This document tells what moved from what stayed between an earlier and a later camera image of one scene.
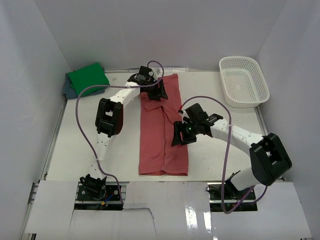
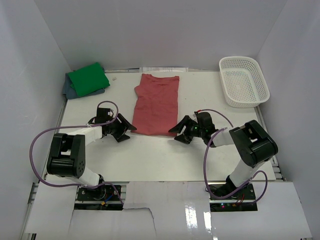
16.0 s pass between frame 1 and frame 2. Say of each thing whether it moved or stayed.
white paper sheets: stayed
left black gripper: moved
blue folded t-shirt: stayed
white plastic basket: stayed
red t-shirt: moved
